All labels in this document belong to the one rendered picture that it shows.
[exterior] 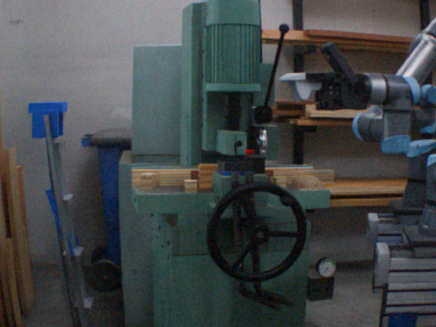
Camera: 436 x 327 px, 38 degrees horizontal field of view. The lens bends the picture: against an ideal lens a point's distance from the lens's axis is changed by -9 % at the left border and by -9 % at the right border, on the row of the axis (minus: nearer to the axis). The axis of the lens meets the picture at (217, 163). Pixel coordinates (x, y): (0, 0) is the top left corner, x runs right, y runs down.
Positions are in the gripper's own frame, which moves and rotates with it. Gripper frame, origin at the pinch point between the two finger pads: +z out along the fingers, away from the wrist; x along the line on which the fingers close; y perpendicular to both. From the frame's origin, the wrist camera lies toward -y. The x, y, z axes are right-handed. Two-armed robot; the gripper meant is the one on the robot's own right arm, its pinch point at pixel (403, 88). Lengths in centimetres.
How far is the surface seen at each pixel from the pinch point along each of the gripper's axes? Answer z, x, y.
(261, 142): -48, -73, 11
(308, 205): -71, -64, 30
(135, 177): -59, -116, 15
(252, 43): -63, -74, -22
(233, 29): -65, -79, -27
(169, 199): -75, -106, 21
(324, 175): -54, -54, 24
